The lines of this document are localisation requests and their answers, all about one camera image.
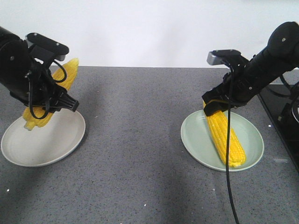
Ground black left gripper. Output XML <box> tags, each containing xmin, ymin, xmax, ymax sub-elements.
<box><xmin>24</xmin><ymin>59</ymin><xmax>78</xmax><ymax>112</ymax></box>

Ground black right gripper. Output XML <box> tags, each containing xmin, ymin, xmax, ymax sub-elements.
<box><xmin>202</xmin><ymin>67</ymin><xmax>259</xmax><ymax>116</ymax></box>

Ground yellow corn cob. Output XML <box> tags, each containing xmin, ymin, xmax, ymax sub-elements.
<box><xmin>205</xmin><ymin>112</ymin><xmax>247</xmax><ymax>168</ymax></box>
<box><xmin>22</xmin><ymin>58</ymin><xmax>79</xmax><ymax>131</ymax></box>

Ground pale green round plate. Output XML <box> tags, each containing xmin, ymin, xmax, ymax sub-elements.
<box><xmin>181</xmin><ymin>110</ymin><xmax>264</xmax><ymax>172</ymax></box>

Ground beige round plate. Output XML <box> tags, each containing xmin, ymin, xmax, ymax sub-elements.
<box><xmin>1</xmin><ymin>109</ymin><xmax>85</xmax><ymax>167</ymax></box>

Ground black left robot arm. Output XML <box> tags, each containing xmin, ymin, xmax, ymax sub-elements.
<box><xmin>0</xmin><ymin>28</ymin><xmax>79</xmax><ymax>114</ymax></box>

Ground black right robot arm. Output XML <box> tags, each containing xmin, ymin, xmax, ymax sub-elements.
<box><xmin>202</xmin><ymin>21</ymin><xmax>299</xmax><ymax>116</ymax></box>

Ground black induction cooktop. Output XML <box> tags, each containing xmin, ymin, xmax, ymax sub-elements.
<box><xmin>258</xmin><ymin>84</ymin><xmax>299</xmax><ymax>169</ymax></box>

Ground black left camera cable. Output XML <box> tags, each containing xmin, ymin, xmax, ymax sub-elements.
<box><xmin>28</xmin><ymin>59</ymin><xmax>68</xmax><ymax>119</ymax></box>

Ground black camera cable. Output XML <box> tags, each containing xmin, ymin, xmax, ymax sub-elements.
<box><xmin>28</xmin><ymin>59</ymin><xmax>68</xmax><ymax>119</ymax></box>
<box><xmin>223</xmin><ymin>58</ymin><xmax>241</xmax><ymax>224</ymax></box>

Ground black right camera cable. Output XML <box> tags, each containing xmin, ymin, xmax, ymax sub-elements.
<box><xmin>223</xmin><ymin>58</ymin><xmax>241</xmax><ymax>224</ymax></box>

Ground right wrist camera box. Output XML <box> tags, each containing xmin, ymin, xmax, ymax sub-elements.
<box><xmin>206</xmin><ymin>49</ymin><xmax>241</xmax><ymax>65</ymax></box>

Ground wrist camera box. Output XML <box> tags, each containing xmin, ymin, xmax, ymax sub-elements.
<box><xmin>206</xmin><ymin>49</ymin><xmax>241</xmax><ymax>65</ymax></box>
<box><xmin>26</xmin><ymin>33</ymin><xmax>69</xmax><ymax>61</ymax></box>

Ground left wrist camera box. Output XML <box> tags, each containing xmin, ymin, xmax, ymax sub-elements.
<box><xmin>26</xmin><ymin>33</ymin><xmax>69</xmax><ymax>61</ymax></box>

